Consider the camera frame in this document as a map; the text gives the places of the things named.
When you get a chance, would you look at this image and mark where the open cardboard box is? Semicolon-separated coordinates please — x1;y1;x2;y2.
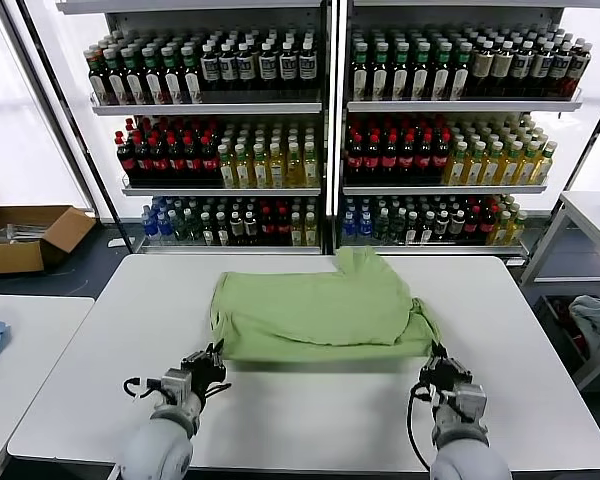
0;204;97;276

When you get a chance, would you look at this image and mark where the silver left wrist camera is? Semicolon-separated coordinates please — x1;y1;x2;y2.
160;368;191;401

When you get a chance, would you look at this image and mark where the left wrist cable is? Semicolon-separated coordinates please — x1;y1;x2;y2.
123;377;164;399

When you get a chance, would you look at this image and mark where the grey metal shelf unit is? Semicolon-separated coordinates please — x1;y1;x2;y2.
332;0;586;258
54;0;332;256

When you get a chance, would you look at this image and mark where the grey wrapped parts bundle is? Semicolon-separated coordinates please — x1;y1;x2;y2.
0;221;50;245

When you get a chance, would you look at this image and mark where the dark storage crate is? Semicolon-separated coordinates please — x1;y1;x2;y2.
533;293;597;377

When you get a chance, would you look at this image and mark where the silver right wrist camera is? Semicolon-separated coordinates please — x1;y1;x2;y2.
452;383;487;421

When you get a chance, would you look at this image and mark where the grey white clothes pile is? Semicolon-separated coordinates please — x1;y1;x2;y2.
567;294;600;362

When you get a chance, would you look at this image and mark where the white-cap blue-label drink bottle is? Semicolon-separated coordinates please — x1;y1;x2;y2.
278;41;299;103
200;42;221;103
297;40;318;103
548;41;575;99
510;39;535;98
236;41;257;103
257;41;279;103
218;42;239;103
529;40;555;99

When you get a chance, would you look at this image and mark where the white side table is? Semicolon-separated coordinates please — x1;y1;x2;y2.
0;293;97;480

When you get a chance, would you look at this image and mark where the dark green water bottle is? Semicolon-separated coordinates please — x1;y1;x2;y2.
373;208;391;244
187;208;204;244
389;208;405;244
173;208;190;243

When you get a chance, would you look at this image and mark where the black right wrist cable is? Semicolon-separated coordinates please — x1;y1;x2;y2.
406;382;441;471

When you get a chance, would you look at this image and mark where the plain green t-shirt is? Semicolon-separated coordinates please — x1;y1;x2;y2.
208;245;444;362

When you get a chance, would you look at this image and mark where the small red-cap cola bottle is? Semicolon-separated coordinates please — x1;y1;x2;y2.
275;206;291;245
465;204;482;244
259;206;276;245
479;204;496;244

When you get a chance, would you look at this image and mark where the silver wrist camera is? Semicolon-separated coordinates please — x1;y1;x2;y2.
160;368;191;401
452;383;487;421

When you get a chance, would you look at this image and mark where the black slanted pole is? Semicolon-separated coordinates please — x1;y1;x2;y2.
559;78;600;200
14;0;136;253

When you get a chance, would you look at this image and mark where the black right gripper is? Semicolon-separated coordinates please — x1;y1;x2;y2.
419;340;474;401

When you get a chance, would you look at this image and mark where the green-cap dark tea bottle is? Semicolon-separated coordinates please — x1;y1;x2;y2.
412;40;432;102
450;41;473;102
391;41;411;102
120;47;145;105
370;41;390;102
431;40;453;102
180;45;204;104
350;41;371;102
141;46;164;105
87;49;110;106
102;48;127;106
160;46;184;105

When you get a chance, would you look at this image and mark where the white-cap amber drink bottle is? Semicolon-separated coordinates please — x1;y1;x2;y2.
565;42;592;99

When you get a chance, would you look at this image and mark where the grey frame white table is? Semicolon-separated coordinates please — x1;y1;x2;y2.
517;190;600;391

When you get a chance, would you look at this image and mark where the white-cap tan-label drink bottle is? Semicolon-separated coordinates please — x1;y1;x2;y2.
489;39;514;98
470;39;495;98

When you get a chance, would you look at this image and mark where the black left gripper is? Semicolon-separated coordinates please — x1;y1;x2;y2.
181;339;229;396

